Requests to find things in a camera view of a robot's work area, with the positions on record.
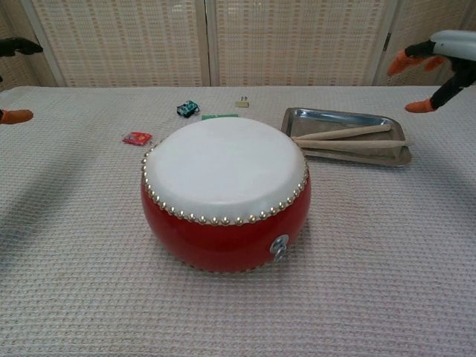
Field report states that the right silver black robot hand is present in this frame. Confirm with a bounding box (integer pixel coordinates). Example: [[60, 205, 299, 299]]
[[387, 29, 476, 113]]

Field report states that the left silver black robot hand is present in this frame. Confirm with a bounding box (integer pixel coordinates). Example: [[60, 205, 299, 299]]
[[0, 36, 45, 124]]

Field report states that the wooden drumstick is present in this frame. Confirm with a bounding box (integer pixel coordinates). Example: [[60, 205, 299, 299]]
[[296, 138, 415, 152], [292, 124, 393, 141]]

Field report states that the stainless steel rectangular tray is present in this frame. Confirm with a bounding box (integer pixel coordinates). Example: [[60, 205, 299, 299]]
[[281, 106, 413, 168]]

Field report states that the red drum with white head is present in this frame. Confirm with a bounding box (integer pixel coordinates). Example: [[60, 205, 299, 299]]
[[140, 118, 312, 274]]

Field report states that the bamboo folding screen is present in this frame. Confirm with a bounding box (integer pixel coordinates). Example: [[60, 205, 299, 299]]
[[0, 0, 476, 90]]

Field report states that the red candy wrapper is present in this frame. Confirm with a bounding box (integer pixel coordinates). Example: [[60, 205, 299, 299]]
[[122, 131, 152, 146]]

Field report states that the teal candy wrapper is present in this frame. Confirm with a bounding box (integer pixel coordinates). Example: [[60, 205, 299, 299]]
[[176, 100, 200, 118]]

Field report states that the green sachet packet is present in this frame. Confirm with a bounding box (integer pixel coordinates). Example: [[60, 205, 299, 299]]
[[201, 112, 239, 121]]

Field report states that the beige woven tablecloth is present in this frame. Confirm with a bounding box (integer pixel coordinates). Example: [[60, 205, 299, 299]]
[[0, 86, 476, 357]]

